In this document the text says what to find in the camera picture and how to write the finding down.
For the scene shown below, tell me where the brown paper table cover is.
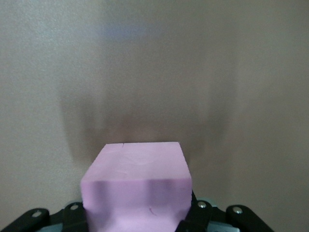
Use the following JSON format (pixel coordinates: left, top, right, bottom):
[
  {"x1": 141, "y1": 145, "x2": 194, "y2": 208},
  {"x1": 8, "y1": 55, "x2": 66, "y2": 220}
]
[{"x1": 0, "y1": 0, "x2": 309, "y2": 232}]

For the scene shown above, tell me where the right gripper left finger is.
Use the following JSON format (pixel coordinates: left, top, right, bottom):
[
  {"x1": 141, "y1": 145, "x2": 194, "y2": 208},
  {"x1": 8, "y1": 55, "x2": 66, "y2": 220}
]
[{"x1": 61, "y1": 202, "x2": 89, "y2": 232}]

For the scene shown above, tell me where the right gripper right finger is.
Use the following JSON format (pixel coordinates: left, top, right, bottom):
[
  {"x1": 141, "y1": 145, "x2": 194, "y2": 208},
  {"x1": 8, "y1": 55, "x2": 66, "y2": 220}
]
[{"x1": 179, "y1": 191, "x2": 219, "y2": 232}]

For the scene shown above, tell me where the pink foam block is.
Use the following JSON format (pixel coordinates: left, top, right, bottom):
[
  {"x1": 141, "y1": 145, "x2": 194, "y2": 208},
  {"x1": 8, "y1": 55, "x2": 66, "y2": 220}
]
[{"x1": 80, "y1": 142, "x2": 193, "y2": 232}]

